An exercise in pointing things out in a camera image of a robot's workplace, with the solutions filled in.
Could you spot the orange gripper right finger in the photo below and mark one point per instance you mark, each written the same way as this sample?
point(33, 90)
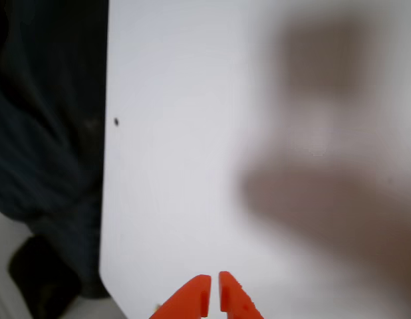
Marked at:
point(237, 302)

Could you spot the dark blurry object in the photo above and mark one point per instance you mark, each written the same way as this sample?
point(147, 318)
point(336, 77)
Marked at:
point(39, 282)

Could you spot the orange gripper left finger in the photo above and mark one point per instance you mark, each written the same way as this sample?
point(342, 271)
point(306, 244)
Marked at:
point(189, 302)

